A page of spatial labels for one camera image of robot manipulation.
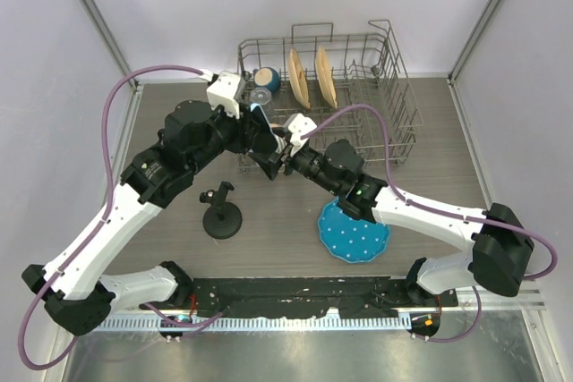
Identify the right beige plate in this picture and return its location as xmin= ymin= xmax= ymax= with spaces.
xmin=315 ymin=46 xmax=338 ymax=109

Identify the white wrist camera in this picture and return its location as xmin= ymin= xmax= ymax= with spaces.
xmin=285 ymin=113 xmax=317 ymax=157
xmin=206 ymin=71 xmax=246 ymax=119

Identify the beige plate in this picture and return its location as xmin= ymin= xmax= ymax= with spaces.
xmin=315 ymin=46 xmax=338 ymax=109
xmin=288 ymin=48 xmax=311 ymax=109

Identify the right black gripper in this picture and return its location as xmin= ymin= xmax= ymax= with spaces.
xmin=252 ymin=142 xmax=342 ymax=195

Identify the black phone stand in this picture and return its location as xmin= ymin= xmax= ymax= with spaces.
xmin=199 ymin=181 xmax=243 ymax=240

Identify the white slotted cable duct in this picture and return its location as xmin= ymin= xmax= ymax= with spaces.
xmin=95 ymin=311 xmax=411 ymax=334

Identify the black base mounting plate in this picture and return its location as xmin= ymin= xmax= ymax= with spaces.
xmin=186 ymin=275 xmax=460 ymax=320

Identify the striped ceramic mug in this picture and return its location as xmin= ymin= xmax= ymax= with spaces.
xmin=270 ymin=123 xmax=289 ymax=154

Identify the blue polka dot plate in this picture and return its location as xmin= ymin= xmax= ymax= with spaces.
xmin=317 ymin=199 xmax=391 ymax=264

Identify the left beige plate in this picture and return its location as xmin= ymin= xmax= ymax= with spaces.
xmin=288 ymin=48 xmax=311 ymax=109

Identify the grey wire dish rack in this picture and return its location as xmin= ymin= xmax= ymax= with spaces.
xmin=237 ymin=20 xmax=423 ymax=166

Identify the phone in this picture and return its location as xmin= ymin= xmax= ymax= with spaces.
xmin=250 ymin=104 xmax=278 ymax=154

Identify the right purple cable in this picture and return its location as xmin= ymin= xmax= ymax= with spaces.
xmin=302 ymin=103 xmax=559 ymax=345

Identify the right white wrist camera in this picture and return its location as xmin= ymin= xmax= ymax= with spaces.
xmin=285 ymin=113 xmax=317 ymax=157

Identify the blue ceramic bowl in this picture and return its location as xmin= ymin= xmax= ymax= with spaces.
xmin=253 ymin=67 xmax=281 ymax=94

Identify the clear glass cup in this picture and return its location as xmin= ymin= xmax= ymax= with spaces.
xmin=249 ymin=87 xmax=274 ymax=120

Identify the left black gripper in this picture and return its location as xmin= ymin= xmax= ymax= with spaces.
xmin=188 ymin=100 xmax=261 ymax=175

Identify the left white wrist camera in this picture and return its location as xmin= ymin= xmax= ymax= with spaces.
xmin=206 ymin=71 xmax=246 ymax=119

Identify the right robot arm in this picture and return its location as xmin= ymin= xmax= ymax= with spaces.
xmin=249 ymin=140 xmax=535 ymax=306

